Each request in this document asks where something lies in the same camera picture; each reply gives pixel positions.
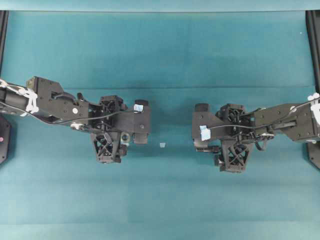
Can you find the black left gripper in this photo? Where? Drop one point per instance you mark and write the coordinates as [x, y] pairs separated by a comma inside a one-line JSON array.
[[106, 139]]

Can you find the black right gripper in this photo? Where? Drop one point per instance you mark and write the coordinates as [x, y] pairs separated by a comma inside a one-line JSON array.
[[237, 145]]

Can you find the dark metal shaft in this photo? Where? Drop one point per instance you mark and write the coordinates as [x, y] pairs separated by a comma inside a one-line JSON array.
[[211, 149]]

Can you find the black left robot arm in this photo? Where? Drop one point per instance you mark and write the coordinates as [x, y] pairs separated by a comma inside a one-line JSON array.
[[47, 101]]

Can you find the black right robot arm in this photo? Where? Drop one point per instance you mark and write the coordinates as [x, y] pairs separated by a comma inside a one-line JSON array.
[[300, 122]]

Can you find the teal table cloth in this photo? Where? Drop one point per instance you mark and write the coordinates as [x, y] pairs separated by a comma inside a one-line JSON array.
[[52, 187]]

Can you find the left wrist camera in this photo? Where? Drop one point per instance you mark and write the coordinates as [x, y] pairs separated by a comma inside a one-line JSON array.
[[135, 125]]

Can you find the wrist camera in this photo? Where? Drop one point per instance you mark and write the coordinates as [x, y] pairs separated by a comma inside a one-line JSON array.
[[135, 125], [203, 123]]

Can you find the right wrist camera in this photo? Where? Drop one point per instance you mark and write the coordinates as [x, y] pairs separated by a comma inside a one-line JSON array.
[[203, 123]]

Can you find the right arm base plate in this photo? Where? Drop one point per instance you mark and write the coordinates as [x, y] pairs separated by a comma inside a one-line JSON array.
[[313, 154]]

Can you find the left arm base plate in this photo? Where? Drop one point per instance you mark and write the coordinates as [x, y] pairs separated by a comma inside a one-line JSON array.
[[5, 133]]

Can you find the black right frame rail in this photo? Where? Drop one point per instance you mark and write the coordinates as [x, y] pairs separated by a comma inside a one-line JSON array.
[[312, 18]]

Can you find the black frame rail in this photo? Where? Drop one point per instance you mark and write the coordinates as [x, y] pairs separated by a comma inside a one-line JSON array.
[[312, 18], [4, 16]]

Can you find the black left frame rail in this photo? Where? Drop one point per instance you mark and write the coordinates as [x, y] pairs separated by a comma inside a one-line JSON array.
[[4, 16]]

